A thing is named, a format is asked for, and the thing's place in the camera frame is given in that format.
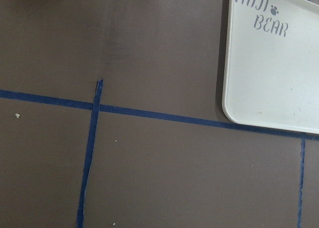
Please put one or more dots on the cream bear tray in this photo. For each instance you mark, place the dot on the cream bear tray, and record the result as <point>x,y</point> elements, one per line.
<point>271,74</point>

